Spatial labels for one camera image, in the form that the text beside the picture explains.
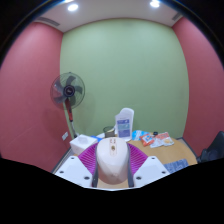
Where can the light blue packet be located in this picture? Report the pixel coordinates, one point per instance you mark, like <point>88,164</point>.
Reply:
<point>136,135</point>

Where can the white computer mouse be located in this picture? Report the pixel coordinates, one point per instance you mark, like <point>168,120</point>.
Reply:
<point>112,161</point>

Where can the white wall socket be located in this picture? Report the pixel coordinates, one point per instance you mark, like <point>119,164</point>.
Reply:
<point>64,136</point>

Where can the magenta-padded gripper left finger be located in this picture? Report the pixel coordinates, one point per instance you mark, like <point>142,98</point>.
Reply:
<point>71,170</point>

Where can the orange snack packet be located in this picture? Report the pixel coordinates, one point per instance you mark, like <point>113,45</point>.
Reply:
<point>146,140</point>

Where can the white and red snack packet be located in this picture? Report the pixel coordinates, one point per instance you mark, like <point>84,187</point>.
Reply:
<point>162,140</point>

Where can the white tissue box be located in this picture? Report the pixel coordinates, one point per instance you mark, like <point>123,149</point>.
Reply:
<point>80,143</point>

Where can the round ceiling light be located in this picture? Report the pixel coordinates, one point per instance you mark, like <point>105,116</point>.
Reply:
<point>73,7</point>
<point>154,4</point>

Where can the dark glass cup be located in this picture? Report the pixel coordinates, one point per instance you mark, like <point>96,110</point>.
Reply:
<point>108,131</point>

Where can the standing fan with red pole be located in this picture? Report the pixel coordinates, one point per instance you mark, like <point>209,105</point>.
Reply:
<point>68,90</point>

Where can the blue-grey patterned mouse pad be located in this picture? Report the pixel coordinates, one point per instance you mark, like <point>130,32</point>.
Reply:
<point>176,166</point>

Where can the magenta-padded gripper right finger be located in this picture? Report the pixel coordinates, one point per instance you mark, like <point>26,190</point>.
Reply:
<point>151,170</point>

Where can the small blue box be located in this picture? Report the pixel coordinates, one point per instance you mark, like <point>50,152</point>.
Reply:
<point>98,136</point>

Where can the ceiling air vent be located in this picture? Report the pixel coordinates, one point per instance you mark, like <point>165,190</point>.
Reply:
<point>48,21</point>
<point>177,16</point>

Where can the white desk sign stand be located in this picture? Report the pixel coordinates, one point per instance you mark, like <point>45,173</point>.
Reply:
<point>124,125</point>

